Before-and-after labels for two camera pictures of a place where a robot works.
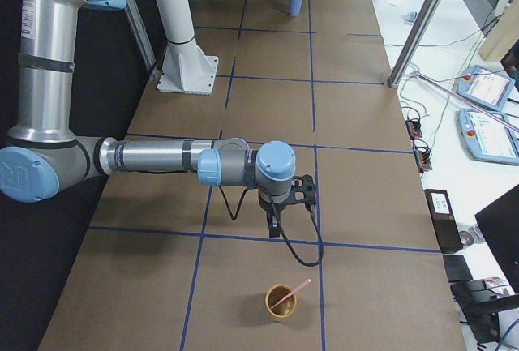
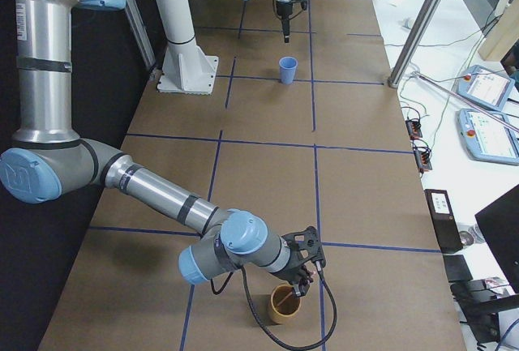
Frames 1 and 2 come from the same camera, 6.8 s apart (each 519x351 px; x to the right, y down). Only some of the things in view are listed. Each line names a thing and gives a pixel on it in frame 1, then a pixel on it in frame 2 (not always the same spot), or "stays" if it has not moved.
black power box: x=444 y=220 stays
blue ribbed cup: x=295 y=2 to x=288 y=67
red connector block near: x=423 y=159 stays
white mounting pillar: x=184 y=69 stays
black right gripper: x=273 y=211 to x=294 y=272
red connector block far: x=413 y=129 stays
